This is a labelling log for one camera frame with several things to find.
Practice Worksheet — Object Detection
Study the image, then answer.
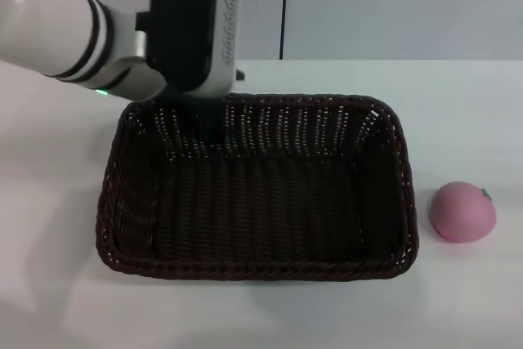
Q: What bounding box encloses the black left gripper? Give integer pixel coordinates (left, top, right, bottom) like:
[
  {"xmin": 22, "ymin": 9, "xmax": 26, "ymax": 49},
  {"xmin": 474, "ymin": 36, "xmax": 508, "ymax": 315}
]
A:
[{"xmin": 145, "ymin": 0, "xmax": 246, "ymax": 148}]

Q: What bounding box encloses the dark brown wicker basket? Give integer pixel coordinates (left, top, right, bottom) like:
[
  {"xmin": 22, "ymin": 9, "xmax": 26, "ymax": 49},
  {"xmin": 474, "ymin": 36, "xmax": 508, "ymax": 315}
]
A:
[{"xmin": 95, "ymin": 93, "xmax": 421, "ymax": 282}]

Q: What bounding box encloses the pink peach toy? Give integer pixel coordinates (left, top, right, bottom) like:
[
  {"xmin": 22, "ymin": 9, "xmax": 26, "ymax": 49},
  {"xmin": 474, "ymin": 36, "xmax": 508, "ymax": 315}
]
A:
[{"xmin": 427, "ymin": 181, "xmax": 498, "ymax": 243}]

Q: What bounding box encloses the black vertical wall strip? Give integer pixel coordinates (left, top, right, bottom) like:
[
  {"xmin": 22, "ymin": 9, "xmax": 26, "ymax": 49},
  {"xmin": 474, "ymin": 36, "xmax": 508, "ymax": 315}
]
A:
[{"xmin": 279, "ymin": 0, "xmax": 290, "ymax": 60}]

